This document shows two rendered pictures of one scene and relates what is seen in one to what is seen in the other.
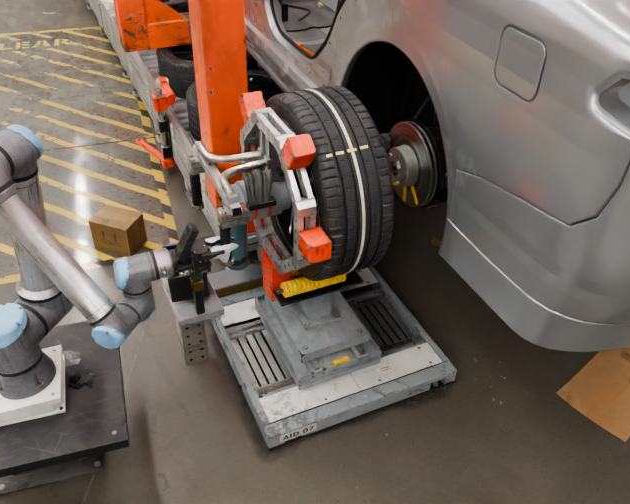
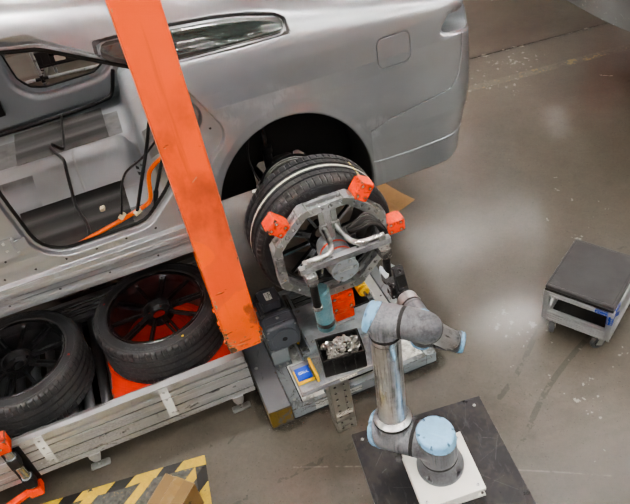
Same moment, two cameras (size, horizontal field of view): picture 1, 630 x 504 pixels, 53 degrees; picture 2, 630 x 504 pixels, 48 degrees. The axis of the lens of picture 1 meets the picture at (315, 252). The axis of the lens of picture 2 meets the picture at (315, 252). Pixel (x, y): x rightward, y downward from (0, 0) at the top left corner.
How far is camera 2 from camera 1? 3.02 m
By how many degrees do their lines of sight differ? 58
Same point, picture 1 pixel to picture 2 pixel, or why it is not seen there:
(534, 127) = (415, 67)
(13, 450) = (499, 465)
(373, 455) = (434, 307)
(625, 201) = (463, 57)
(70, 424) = (471, 434)
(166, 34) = not seen: outside the picture
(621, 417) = (397, 198)
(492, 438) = (415, 252)
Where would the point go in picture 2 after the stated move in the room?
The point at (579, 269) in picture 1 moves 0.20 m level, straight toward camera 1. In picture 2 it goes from (459, 101) to (497, 108)
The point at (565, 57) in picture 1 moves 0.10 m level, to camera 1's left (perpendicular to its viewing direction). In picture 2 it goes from (420, 27) to (421, 37)
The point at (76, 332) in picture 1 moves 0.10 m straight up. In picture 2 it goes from (373, 458) to (371, 445)
